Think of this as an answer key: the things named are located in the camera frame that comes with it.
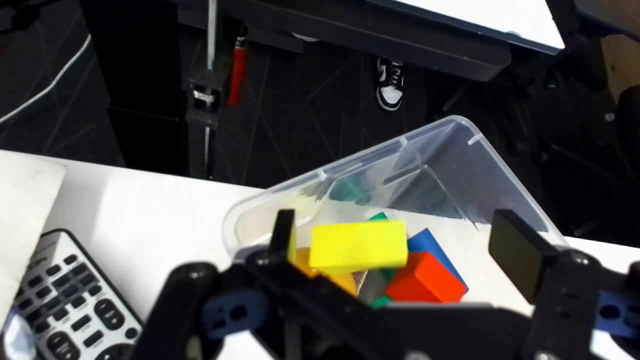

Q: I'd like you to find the grey remote control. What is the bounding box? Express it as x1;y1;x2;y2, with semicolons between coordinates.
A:
0;228;144;360

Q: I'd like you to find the clear plastic container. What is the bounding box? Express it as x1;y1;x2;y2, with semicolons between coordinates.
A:
222;115;571;321

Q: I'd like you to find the white cable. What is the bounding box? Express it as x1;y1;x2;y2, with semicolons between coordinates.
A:
0;34;94;125

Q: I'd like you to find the white paper towel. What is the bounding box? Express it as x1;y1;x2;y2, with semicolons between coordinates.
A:
0;154;67;326

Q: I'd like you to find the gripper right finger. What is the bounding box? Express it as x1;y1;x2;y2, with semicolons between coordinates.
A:
488;209;640;360

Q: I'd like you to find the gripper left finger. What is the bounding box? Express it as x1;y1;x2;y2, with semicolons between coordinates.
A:
131;209;353;360

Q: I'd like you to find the red block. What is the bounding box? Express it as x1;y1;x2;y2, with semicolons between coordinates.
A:
384;251;467;304

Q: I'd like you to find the orange block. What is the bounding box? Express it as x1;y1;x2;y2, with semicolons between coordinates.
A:
294;247;359;297

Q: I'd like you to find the wooden board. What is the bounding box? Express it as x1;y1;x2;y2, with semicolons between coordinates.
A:
600;34;640;103

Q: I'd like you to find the black clamp with silver rod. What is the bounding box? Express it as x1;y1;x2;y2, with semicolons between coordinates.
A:
184;0;224;179

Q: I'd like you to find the blue block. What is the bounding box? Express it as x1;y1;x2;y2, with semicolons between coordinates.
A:
407;228;470;294

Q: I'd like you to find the red handle tool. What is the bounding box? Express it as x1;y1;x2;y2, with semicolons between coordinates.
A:
226;25;249;107

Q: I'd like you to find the person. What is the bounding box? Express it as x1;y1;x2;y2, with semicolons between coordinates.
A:
375;56;405;112

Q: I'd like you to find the yellow block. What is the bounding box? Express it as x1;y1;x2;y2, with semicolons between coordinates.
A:
309;220;409;275

